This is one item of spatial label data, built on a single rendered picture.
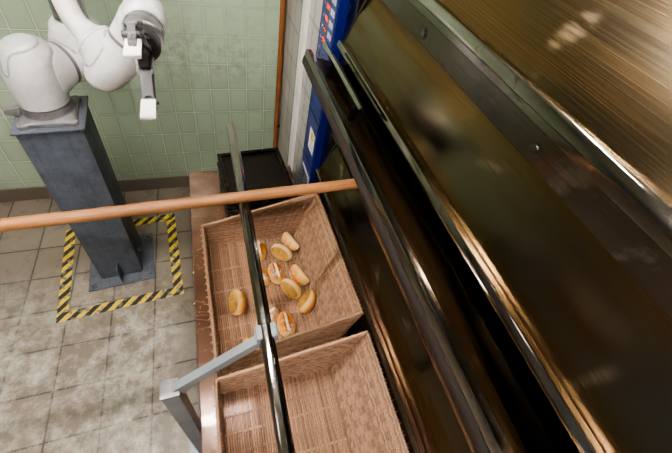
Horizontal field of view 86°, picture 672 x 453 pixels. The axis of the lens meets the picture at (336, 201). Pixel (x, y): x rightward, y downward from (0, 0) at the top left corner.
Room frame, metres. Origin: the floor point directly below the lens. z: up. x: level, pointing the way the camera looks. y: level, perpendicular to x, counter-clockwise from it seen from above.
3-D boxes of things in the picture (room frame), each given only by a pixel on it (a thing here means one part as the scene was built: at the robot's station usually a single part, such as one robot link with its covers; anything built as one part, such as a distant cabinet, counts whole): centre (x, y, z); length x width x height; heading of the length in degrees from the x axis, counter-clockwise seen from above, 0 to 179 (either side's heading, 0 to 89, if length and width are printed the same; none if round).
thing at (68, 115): (0.94, 1.11, 1.03); 0.22 x 0.18 x 0.06; 121
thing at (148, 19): (0.79, 0.55, 1.48); 0.09 x 0.06 x 0.09; 118
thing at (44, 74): (0.96, 1.09, 1.17); 0.18 x 0.16 x 0.22; 167
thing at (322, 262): (0.69, 0.16, 0.72); 0.56 x 0.49 x 0.28; 28
